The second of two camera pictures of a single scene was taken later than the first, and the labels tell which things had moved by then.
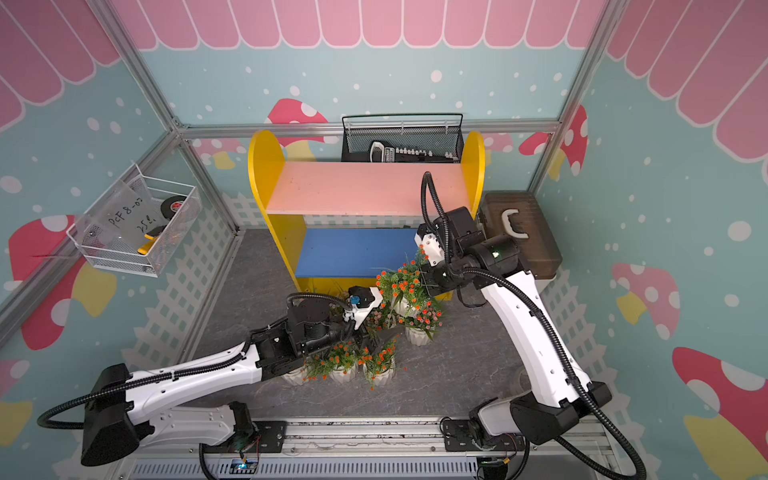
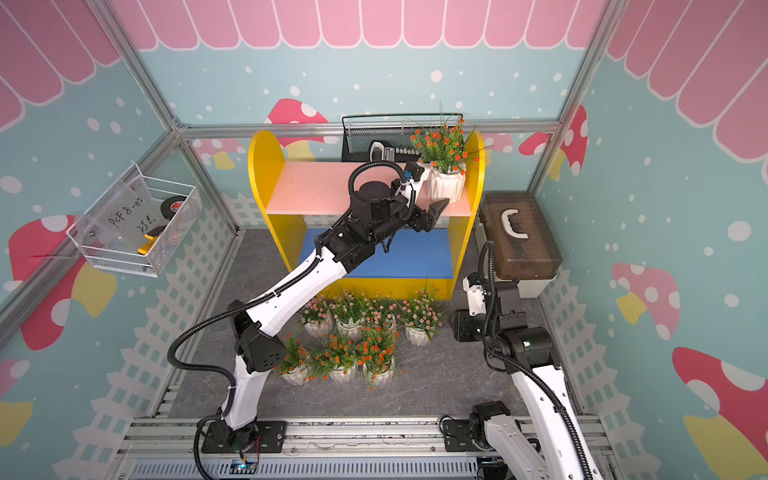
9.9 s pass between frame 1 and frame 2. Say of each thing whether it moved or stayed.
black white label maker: stayed
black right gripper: moved
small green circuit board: stayed
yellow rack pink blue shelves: stayed
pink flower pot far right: stayed
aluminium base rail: stayed
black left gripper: moved
